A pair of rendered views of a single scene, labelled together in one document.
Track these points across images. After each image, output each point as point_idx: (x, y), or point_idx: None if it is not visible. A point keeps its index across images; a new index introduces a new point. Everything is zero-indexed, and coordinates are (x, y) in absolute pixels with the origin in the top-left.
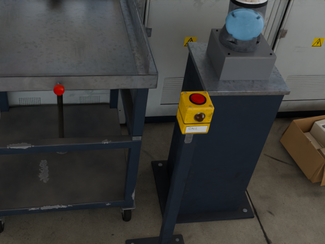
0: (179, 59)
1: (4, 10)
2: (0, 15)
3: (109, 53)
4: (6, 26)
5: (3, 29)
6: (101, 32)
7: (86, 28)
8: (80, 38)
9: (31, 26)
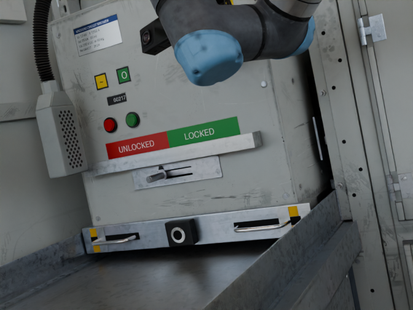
0: None
1: (79, 282)
2: (64, 288)
3: None
4: (43, 303)
5: (33, 307)
6: (189, 309)
7: (169, 301)
8: None
9: (78, 302)
